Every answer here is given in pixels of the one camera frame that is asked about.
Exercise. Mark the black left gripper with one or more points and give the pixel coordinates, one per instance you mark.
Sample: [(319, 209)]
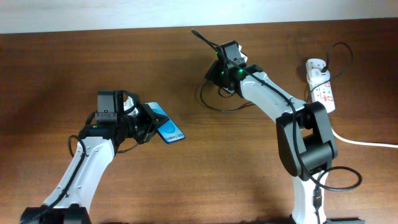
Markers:
[(152, 122)]

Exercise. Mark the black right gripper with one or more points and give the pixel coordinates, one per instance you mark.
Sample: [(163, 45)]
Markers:
[(212, 73)]

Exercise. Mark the blue screen smartphone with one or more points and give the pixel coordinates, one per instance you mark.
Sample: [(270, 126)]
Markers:
[(169, 131)]

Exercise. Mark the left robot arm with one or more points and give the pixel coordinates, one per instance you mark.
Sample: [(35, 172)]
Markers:
[(120, 115)]

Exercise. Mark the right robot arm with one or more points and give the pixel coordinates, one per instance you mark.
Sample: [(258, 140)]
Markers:
[(305, 140)]

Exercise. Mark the white USB charger plug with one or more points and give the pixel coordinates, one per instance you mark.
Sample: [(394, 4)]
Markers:
[(315, 75)]

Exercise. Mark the white power strip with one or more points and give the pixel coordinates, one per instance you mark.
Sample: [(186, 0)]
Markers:
[(323, 94)]

